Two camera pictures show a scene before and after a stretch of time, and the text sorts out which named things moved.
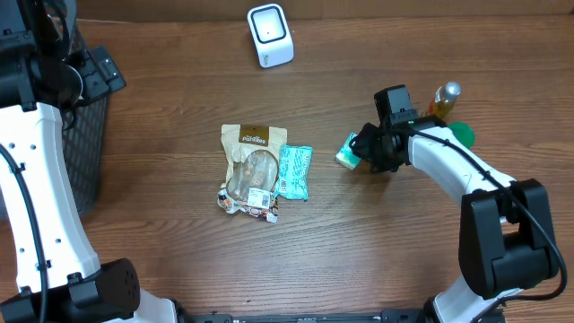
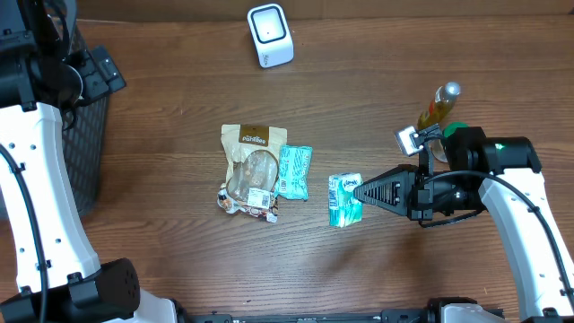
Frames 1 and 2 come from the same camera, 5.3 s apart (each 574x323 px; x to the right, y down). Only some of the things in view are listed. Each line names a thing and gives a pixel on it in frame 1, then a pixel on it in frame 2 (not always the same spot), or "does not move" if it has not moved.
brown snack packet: [253, 156] does not move
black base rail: [186, 316] does not move
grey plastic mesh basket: [85, 124] does not move
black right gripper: [367, 144] -> [419, 195]
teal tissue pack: [345, 154] -> [344, 209]
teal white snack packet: [293, 172] does not move
